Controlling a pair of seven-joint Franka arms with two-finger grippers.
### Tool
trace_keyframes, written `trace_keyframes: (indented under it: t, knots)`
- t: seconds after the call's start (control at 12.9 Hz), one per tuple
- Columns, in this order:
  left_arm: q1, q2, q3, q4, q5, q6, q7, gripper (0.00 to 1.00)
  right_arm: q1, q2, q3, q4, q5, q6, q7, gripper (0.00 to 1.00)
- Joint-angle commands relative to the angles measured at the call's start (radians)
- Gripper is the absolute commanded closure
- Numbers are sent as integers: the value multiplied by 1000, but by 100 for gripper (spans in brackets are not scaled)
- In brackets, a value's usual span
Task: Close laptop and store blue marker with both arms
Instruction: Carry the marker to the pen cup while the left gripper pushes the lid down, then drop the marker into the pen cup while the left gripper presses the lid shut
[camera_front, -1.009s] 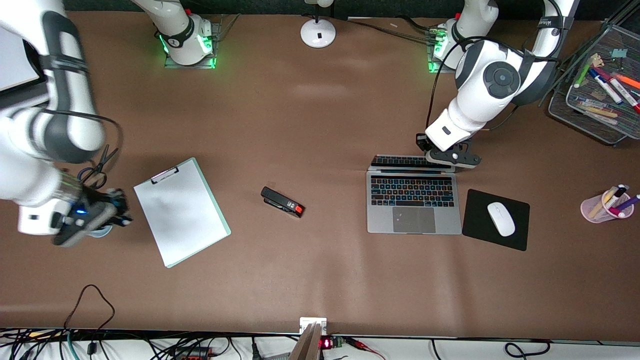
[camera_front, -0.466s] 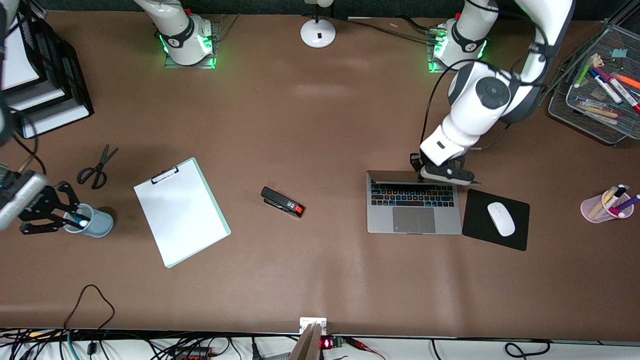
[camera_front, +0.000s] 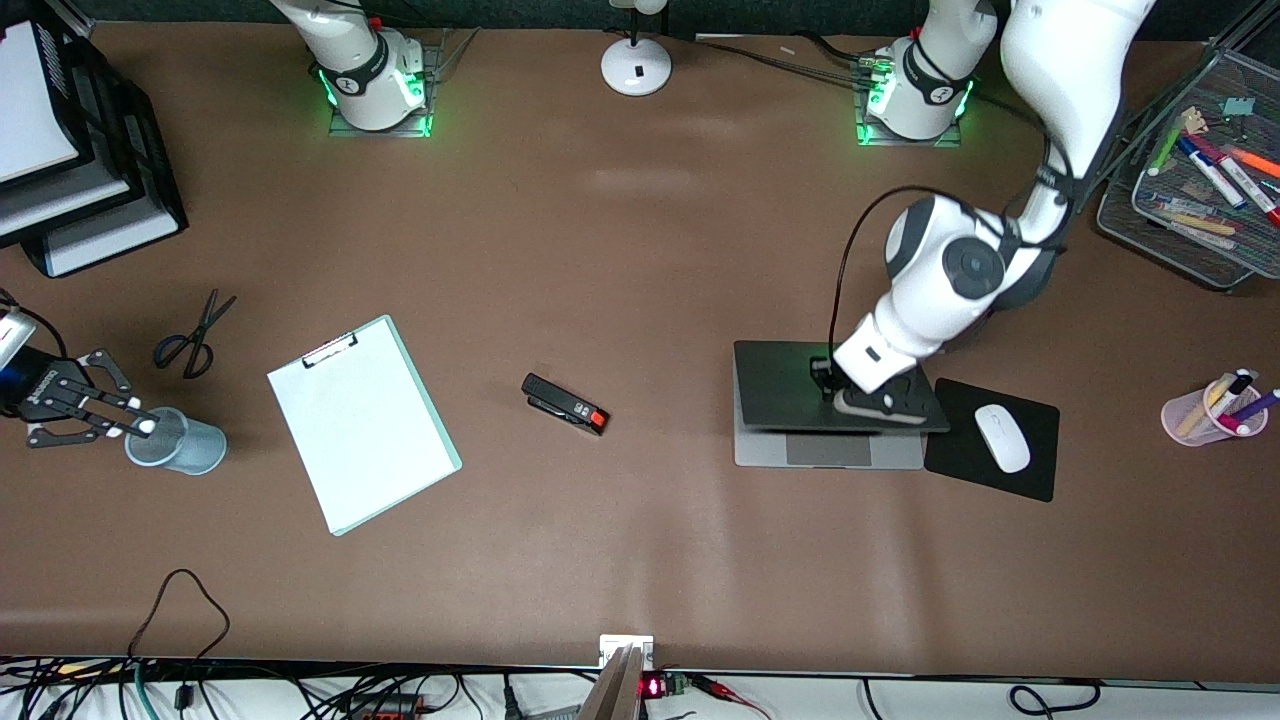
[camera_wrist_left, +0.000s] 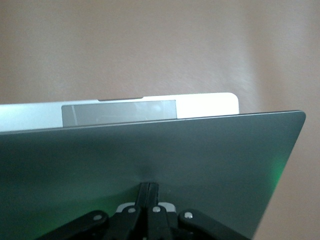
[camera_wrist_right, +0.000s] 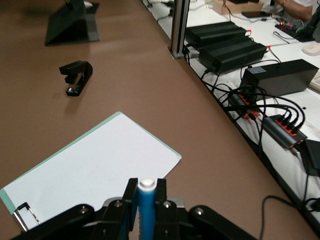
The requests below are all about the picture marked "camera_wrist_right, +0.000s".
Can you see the large black box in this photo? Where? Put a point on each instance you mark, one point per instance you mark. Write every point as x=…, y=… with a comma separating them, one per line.
x=280, y=77

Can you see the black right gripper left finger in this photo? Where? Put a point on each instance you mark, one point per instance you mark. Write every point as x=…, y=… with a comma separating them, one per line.
x=125, y=207

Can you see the aluminium profile post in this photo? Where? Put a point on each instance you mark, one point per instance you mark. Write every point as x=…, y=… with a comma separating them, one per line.
x=180, y=27

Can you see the black stapler with red end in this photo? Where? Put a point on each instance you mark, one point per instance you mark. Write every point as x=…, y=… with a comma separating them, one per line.
x=76, y=77

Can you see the person forearm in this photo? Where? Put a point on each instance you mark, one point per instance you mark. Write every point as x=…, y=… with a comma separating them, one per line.
x=297, y=8

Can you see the teal clipboard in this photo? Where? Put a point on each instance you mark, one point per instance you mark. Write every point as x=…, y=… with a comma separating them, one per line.
x=7, y=200

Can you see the black power supply brick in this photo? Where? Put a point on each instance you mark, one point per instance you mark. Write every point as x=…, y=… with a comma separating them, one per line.
x=232, y=56
x=216, y=32

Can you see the cardboard box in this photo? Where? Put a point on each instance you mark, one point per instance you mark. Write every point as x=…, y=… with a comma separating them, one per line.
x=237, y=7

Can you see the silver laptop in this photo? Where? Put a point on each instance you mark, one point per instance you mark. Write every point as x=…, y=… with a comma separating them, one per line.
x=71, y=27

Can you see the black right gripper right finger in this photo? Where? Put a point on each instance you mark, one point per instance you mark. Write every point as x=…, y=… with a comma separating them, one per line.
x=166, y=210

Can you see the grey usb hub orange ports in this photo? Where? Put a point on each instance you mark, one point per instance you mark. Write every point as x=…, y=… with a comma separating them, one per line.
x=246, y=106
x=285, y=131

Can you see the blue marker with white cap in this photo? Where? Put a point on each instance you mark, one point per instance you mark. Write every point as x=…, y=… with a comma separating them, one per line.
x=147, y=207

